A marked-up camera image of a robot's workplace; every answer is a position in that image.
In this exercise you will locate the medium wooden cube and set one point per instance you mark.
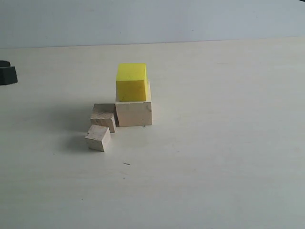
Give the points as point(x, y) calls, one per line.
point(104, 115)

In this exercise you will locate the small wooden cube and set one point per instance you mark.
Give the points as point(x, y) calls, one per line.
point(98, 137)

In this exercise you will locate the yellow cube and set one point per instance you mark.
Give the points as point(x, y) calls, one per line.
point(132, 82)

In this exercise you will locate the large pale wooden cube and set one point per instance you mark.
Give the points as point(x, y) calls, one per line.
point(137, 113)

